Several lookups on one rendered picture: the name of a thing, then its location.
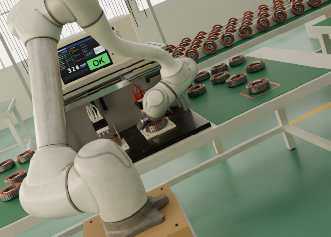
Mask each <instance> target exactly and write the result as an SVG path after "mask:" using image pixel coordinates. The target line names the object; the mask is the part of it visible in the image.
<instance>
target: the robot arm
mask: <svg viewBox="0 0 331 237"><path fill-rule="evenodd" d="M74 22H76V23H77V24H78V25H79V26H80V27H81V28H82V29H83V30H84V31H85V32H86V33H88V34H89V35H90V36H91V37H92V38H93V39H94V40H95V41H96V42H98V43H99V44H100V45H101V46H102V47H103V48H105V49H106V50H108V51H109V52H111V53H113V54H116V55H119V56H124V57H130V58H138V59H145V60H152V61H156V62H158V63H159V64H160V65H161V67H162V68H161V70H160V74H161V80H160V82H159V83H158V84H157V85H155V86H154V87H153V88H151V89H149V90H148V91H147V92H146V93H145V95H144V97H143V109H144V111H145V113H146V116H147V117H146V118H145V119H144V118H141V120H140V122H139V123H138V125H137V128H138V130H139V131H140V130H141V129H142V130H144V131H145V132H146V127H147V126H148V125H149V124H150V123H153V122H158V121H160V120H162V118H164V117H165V118H166V120H167V122H168V118H169V119H170V118H171V115H174V113H173V111H172V109H170V106H171V105H172V104H173V102H174V101H175V100H176V99H177V98H178V97H179V96H180V95H181V94H183V93H184V92H185V91H186V90H187V88H188V87H189V86H190V85H191V84H192V82H193V81H194V79H195V77H196V75H197V73H198V66H197V64H196V62H195V61H194V60H193V59H191V58H187V57H186V58H181V59H175V58H173V57H172V56H171V55H170V54H169V53H168V52H166V51H165V50H163V49H161V48H158V47H154V46H149V45H145V44H140V43H136V42H131V41H127V40H124V39H121V38H119V37H118V36H117V35H116V34H115V32H114V31H113V29H112V27H111V25H110V23H109V21H108V19H107V17H106V14H105V12H104V10H103V8H102V7H101V5H100V3H99V1H98V0H20V1H19V2H17V3H16V4H15V5H14V6H13V7H12V8H11V10H10V11H9V13H8V15H7V26H8V28H9V30H10V32H11V33H12V34H13V35H14V36H15V37H16V38H18V39H20V40H21V42H22V43H23V44H24V46H25V47H26V48H27V56H28V65H29V74H30V84H31V93H32V103H33V116H34V125H35V135H36V144H37V152H35V153H34V155H33V156H32V158H31V159H30V165H29V169H28V173H27V176H26V177H25V178H24V180H23V181H22V184H21V186H20V190H19V199H20V203H21V206H22V208H23V209H24V211H25V212H26V213H28V214H29V215H31V216H34V217H37V218H42V219H63V218H68V217H73V216H76V215H79V214H82V213H86V212H87V213H92V214H99V215H100V217H101V219H102V220H101V221H100V223H101V225H102V226H103V227H104V229H105V233H106V236H107V237H134V236H136V235H137V234H139V233H141V232H143V231H145V230H147V229H149V228H151V227H153V226H155V225H158V224H161V223H163V222H164V221H165V217H164V215H163V214H162V213H160V212H159V211H158V210H159V209H160V208H161V207H163V206H164V205H165V204H167V203H168V202H169V198H168V197H167V194H162V195H159V196H155V197H152V196H148V195H147V193H146V191H145V188H144V185H143V182H142V180H141V178H140V176H139V173H138V171H137V169H136V168H135V166H134V164H133V162H132V160H131V159H130V157H129V156H128V155H127V153H126V152H125V151H124V150H123V149H122V148H121V147H120V146H119V145H118V144H117V143H115V142H113V141H111V140H108V139H98V140H95V141H92V142H90V143H88V144H86V145H85V146H83V147H82V148H81V149H80V151H78V153H76V152H75V151H74V150H73V149H72V148H70V147H69V141H68V133H67V125H66V114H65V106H64V98H63V90H62V82H61V74H60V66H59V58H58V50H57V44H58V43H59V40H60V36H61V32H62V29H63V25H65V24H69V23H74Z"/></svg>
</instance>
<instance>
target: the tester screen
mask: <svg viewBox="0 0 331 237"><path fill-rule="evenodd" d="M98 46H100V44H99V43H98V42H96V41H95V40H94V39H93V38H92V37H89V38H87V39H85V40H82V41H80V42H77V43H75V44H73V45H70V46H68V47H66V48H63V49H61V50H58V58H59V66H60V74H61V76H62V78H63V80H64V82H65V83H67V82H69V81H71V80H74V79H76V78H78V77H81V76H83V75H85V74H87V73H90V72H92V71H94V70H96V69H99V68H101V67H103V66H106V65H108V64H110V63H111V62H110V63H107V64H105V65H103V66H101V67H99V68H96V69H94V70H90V68H89V66H88V64H87V61H88V60H90V59H93V58H95V57H97V56H100V55H102V54H104V53H107V51H106V50H105V51H103V52H100V53H98V54H96V55H93V56H91V57H89V58H85V56H84V54H83V53H84V52H87V51H89V50H91V49H94V48H96V47H98ZM76 65H79V66H80V69H79V70H77V71H75V72H72V73H70V74H69V73H68V71H67V69H69V68H71V67H73V66H76ZM85 68H87V69H88V71H87V72H85V73H82V74H80V75H78V76H75V77H73V78H71V79H69V80H66V81H65V79H64V78H65V77H67V76H69V75H72V74H74V73H76V72H78V71H81V70H83V69H85Z"/></svg>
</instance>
